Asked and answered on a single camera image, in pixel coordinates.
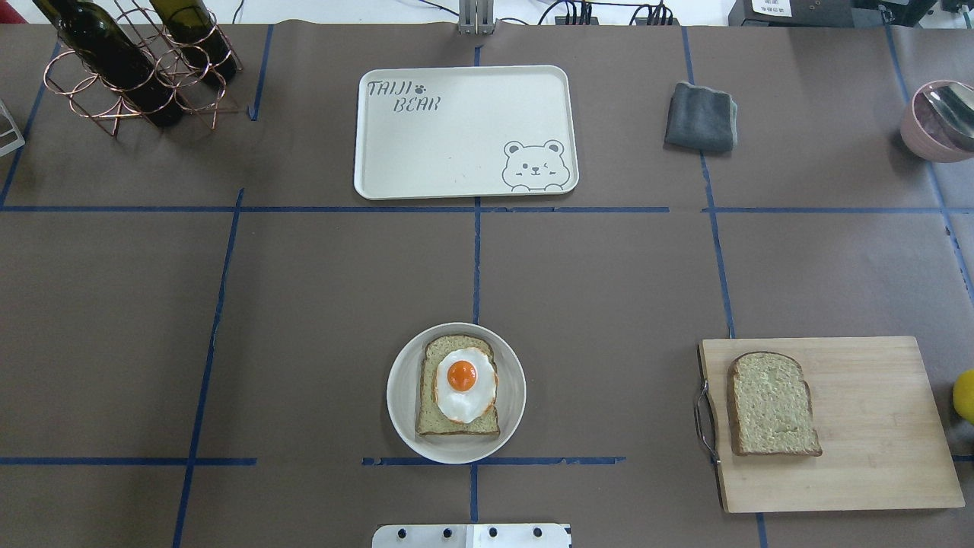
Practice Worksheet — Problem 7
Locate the cream bear serving tray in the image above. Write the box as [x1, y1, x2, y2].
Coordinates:
[354, 65, 580, 201]

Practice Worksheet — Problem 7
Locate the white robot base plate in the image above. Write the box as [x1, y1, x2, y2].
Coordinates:
[371, 523, 573, 547]

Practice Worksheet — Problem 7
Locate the metal camera mast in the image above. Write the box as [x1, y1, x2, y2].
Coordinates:
[458, 0, 497, 36]

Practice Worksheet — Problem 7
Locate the white round plate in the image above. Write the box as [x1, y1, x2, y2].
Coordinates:
[387, 322, 527, 464]

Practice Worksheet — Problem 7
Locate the dark wine bottle right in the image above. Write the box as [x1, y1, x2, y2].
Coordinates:
[151, 1, 239, 89]

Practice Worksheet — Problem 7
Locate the fried egg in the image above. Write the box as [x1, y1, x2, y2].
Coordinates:
[434, 347, 498, 424]

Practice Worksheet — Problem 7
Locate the dark wine bottle left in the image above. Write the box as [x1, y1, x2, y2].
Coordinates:
[34, 1, 183, 128]

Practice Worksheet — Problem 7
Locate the metal scoop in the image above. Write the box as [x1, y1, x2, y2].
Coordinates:
[922, 82, 973, 152]

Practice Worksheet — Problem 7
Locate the metal cutting board handle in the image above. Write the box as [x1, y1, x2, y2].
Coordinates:
[692, 378, 721, 466]

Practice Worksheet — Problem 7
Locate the copper wire bottle rack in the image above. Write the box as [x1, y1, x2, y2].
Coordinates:
[43, 1, 243, 136]

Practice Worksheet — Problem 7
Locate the bread slice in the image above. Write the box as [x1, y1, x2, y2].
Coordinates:
[416, 334, 500, 436]
[727, 351, 823, 457]

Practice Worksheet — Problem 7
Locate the wooden cutting board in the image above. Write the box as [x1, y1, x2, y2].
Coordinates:
[699, 336, 965, 513]

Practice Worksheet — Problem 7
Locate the yellow lemon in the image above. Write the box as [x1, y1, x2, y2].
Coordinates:
[952, 368, 974, 425]

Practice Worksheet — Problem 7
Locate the pink bowl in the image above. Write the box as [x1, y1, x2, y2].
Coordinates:
[899, 80, 973, 163]

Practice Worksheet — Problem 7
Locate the dark wine bottle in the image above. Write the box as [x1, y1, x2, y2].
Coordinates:
[34, 1, 183, 128]
[151, 1, 239, 89]

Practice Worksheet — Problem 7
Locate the grey folded cloth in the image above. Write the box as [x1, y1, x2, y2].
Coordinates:
[664, 82, 738, 153]

